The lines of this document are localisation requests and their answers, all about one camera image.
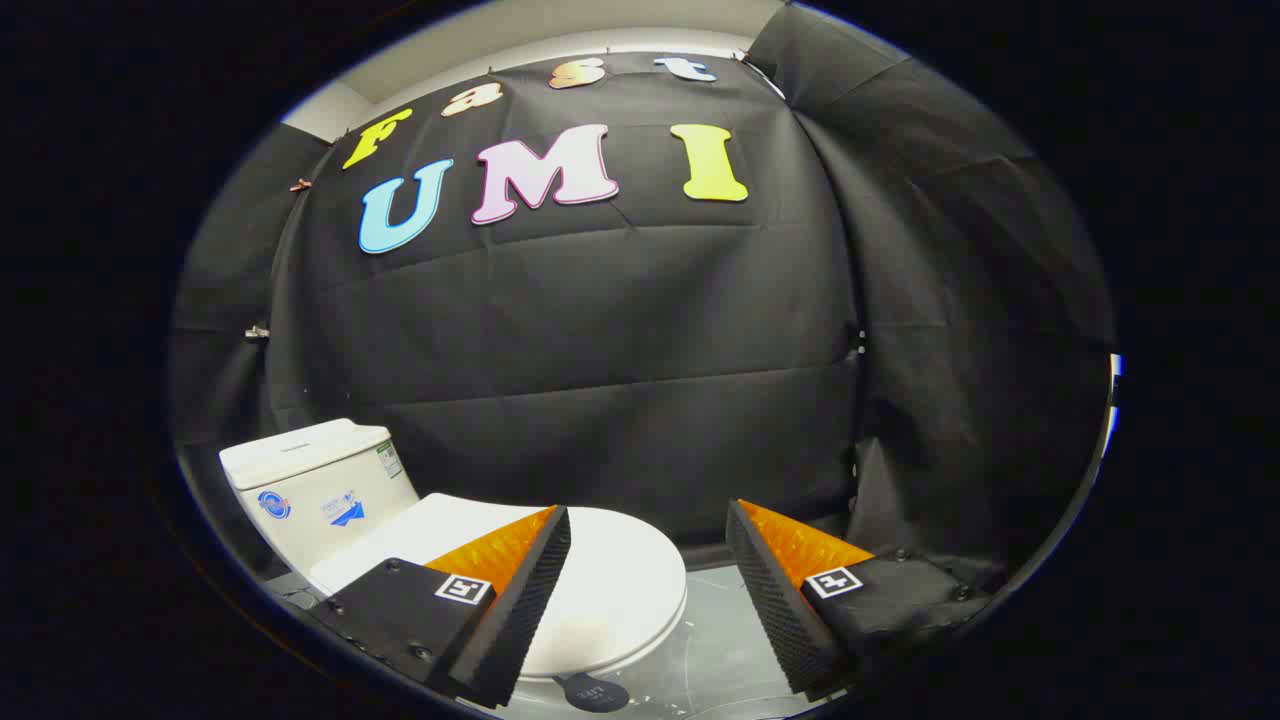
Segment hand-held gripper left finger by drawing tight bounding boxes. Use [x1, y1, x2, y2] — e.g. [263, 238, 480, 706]
[310, 505, 573, 711]

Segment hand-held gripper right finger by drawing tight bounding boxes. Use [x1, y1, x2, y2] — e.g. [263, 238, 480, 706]
[725, 498, 992, 701]

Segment white toilet lid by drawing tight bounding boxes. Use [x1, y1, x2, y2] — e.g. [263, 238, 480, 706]
[310, 492, 689, 681]

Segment black lid pull tab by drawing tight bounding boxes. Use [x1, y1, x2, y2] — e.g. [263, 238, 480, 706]
[553, 672, 632, 713]

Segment white toilet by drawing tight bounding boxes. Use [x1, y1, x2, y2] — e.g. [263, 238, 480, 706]
[218, 418, 691, 716]

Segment black backdrop cloth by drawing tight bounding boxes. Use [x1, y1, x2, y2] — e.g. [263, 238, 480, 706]
[170, 5, 1116, 593]

